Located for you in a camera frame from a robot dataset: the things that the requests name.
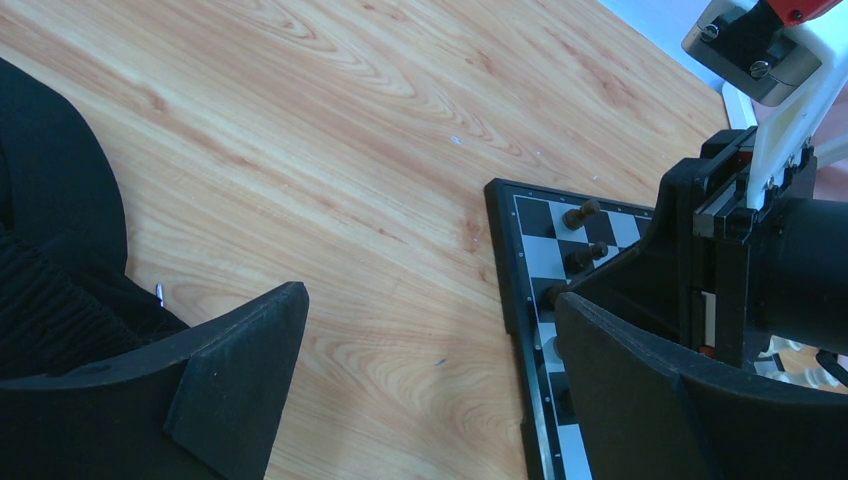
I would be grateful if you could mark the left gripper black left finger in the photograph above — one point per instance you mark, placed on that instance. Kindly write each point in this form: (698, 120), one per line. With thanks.
(204, 403)

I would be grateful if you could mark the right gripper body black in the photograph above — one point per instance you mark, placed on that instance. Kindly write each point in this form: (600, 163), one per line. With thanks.
(780, 269)

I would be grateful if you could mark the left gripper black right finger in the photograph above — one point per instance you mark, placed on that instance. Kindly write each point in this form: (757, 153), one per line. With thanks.
(649, 408)

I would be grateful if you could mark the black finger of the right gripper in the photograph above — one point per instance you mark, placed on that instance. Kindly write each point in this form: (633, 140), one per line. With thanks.
(649, 283)

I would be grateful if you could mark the dark chess piece cluster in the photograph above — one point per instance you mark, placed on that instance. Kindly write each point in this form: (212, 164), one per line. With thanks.
(548, 243)

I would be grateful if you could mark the black white chess board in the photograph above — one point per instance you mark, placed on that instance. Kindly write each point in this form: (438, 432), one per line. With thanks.
(557, 451)

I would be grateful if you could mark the row of light chess pieces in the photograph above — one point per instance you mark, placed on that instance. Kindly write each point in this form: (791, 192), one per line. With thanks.
(795, 363)

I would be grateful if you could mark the white clothes rack stand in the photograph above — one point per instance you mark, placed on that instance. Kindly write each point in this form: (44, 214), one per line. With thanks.
(783, 131)

